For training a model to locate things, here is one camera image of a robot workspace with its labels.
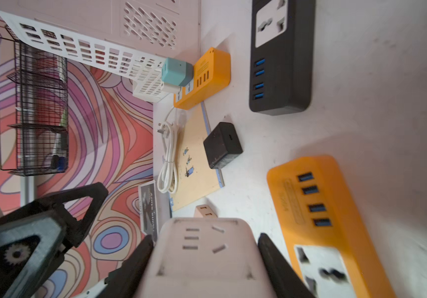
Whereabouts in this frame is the pink small plug adapter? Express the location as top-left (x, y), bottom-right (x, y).
top-left (194, 204), bottom-right (218, 219)

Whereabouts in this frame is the black wire basket left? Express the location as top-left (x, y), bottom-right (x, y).
top-left (0, 26), bottom-right (69, 176)

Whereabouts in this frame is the white cube socket adapter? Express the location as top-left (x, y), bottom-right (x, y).
top-left (135, 217), bottom-right (276, 298)

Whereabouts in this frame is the white cable left strip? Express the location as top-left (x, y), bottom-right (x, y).
top-left (156, 107), bottom-right (188, 195)

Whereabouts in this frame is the white plug adapter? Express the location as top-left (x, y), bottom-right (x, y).
top-left (161, 81), bottom-right (182, 94)

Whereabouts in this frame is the white plastic file organizer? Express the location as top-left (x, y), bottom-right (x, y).
top-left (0, 0), bottom-right (201, 103)

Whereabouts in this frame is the black charger plug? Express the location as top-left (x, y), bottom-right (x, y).
top-left (203, 122), bottom-right (243, 169)

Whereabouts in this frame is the teal plug adapter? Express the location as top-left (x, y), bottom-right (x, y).
top-left (161, 58), bottom-right (194, 87)

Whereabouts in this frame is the black power strip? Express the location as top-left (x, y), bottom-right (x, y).
top-left (249, 0), bottom-right (316, 115)

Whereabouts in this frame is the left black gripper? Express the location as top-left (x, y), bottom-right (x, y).
top-left (0, 183), bottom-right (109, 298)

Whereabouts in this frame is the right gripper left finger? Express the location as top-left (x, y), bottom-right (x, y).
top-left (97, 235), bottom-right (154, 298)

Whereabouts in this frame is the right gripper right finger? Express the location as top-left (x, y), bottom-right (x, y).
top-left (258, 233), bottom-right (314, 298)

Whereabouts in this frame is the yellow power strip with adapters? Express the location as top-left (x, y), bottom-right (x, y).
top-left (173, 47), bottom-right (231, 111)

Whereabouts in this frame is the black white magazine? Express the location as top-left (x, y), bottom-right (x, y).
top-left (138, 180), bottom-right (172, 243)

